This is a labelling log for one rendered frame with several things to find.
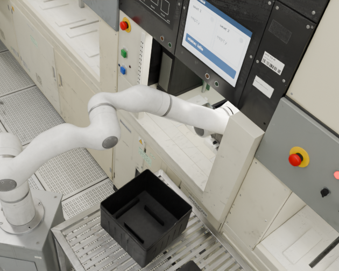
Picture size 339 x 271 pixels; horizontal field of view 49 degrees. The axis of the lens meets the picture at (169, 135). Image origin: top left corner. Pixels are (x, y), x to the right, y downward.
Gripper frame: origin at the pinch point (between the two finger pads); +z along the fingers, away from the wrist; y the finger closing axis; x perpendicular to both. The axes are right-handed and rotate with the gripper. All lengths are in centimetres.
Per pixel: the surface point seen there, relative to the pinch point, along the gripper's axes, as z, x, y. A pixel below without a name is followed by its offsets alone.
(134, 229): -63, -42, 5
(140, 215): -57, -42, 0
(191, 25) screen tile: -30, 38, -16
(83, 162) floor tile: -36, -119, -94
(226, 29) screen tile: -30, 45, 0
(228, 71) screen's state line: -30.5, 32.2, 5.1
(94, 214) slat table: -73, -43, -12
